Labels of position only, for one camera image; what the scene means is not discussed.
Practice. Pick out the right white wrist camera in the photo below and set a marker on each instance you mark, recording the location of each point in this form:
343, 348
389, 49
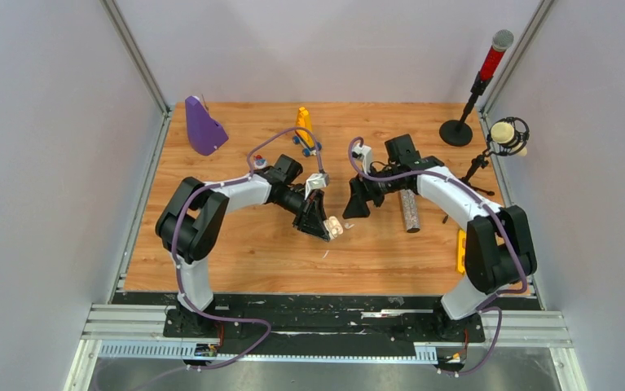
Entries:
363, 157

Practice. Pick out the red microphone on stand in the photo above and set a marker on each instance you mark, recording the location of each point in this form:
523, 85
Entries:
458, 133

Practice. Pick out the yellow blue toy car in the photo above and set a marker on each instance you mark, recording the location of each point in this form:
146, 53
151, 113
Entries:
302, 136

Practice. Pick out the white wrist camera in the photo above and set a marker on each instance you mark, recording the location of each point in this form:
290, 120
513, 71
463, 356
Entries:
314, 182
363, 157

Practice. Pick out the beige microphone shock mount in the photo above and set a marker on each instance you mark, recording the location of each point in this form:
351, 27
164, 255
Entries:
507, 137

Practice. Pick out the yellow plastic handle tool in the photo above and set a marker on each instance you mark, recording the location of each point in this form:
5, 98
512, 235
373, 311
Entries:
460, 251

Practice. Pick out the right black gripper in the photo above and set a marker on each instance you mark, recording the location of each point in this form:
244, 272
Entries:
357, 206

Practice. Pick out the glitter silver microphone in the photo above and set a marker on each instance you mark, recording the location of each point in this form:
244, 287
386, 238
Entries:
410, 212

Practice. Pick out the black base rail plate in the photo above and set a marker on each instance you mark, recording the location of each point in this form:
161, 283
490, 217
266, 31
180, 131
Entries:
315, 325

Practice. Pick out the white earbud charging case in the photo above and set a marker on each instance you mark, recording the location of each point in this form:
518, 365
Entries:
333, 227

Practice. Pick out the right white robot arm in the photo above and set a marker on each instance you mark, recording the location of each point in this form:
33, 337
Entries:
498, 247

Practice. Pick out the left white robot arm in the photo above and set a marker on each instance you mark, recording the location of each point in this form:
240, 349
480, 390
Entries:
190, 224

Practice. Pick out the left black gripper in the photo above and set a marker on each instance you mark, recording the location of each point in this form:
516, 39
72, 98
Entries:
310, 220

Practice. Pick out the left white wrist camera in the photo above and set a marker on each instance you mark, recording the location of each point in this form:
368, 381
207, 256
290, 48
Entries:
314, 182

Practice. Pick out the purple plastic wedge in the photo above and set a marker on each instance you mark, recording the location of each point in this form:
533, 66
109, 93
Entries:
205, 134

